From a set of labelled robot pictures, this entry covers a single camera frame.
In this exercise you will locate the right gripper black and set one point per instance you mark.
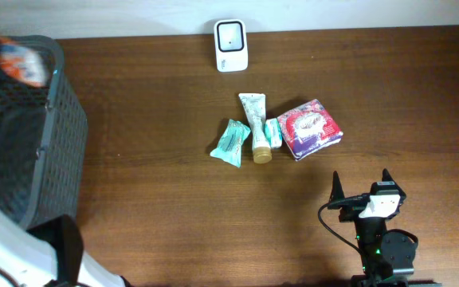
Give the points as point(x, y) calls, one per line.
point(337, 193)

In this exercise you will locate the orange white packet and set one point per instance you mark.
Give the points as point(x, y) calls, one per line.
point(22, 64)

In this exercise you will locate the pink floral pad package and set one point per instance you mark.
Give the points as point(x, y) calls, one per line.
point(308, 128)

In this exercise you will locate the small green tissue packet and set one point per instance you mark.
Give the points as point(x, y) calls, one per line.
point(273, 133)

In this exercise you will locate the white tube gold cap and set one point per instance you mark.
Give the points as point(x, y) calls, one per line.
point(254, 105)

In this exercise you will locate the teal wipes packet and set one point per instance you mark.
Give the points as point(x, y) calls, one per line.
point(229, 147)

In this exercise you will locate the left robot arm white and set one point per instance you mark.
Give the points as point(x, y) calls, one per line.
point(49, 254)

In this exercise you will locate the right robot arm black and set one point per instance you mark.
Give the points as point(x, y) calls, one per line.
point(387, 256)

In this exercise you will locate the white barcode scanner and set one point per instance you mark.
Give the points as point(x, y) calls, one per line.
point(231, 47)

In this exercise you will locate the grey plastic mesh basket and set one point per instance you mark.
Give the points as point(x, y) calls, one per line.
point(43, 132)

